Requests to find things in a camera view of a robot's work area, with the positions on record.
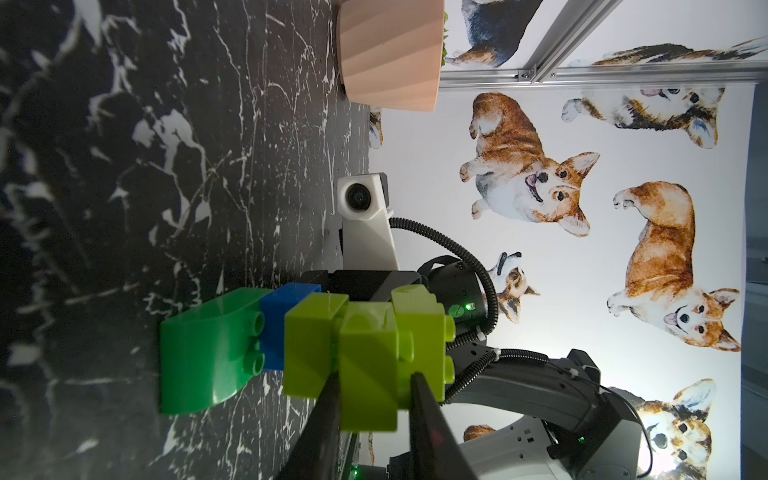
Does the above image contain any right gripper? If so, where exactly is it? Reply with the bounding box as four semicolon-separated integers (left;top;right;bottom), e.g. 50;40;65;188
276;270;426;480

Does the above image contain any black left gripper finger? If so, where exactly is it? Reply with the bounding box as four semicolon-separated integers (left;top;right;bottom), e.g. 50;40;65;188
409;372;477;480

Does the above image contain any lime lego brick 2x2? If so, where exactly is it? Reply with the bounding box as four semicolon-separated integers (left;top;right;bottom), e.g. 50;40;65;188
338;302;399;432

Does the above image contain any lime lego brick 2x3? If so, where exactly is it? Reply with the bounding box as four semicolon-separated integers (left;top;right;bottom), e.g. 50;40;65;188
391;285;456;410

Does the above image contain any dark green lego brick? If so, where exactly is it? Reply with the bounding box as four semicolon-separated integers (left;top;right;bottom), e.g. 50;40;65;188
159;287;272;415

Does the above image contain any blue lego brick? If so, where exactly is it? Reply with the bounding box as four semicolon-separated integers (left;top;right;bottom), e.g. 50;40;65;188
259;283;322;371

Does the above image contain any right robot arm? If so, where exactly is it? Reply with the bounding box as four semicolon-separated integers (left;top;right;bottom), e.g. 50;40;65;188
300;255;653;479

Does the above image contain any large beige plant pot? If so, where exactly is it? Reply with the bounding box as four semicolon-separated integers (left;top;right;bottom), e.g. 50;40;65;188
336;0;445;112

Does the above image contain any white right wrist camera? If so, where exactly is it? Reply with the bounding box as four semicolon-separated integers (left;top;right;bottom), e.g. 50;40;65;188
336;172;400;271

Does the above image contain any aluminium frame post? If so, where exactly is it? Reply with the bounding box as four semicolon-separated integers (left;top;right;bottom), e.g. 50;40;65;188
518;0;622;83

